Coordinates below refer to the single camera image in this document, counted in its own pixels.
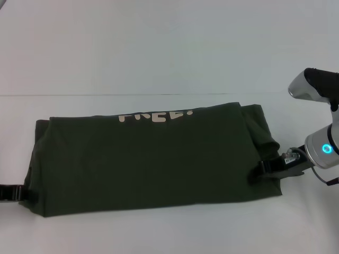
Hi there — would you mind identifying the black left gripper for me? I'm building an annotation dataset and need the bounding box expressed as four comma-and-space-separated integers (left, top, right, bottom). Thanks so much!
0, 185, 40, 204

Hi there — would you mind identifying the dark green shirt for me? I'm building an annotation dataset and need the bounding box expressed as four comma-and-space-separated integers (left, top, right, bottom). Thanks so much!
17, 102, 283, 219

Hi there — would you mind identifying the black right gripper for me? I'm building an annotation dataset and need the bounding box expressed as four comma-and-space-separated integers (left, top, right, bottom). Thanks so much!
248, 144, 315, 184

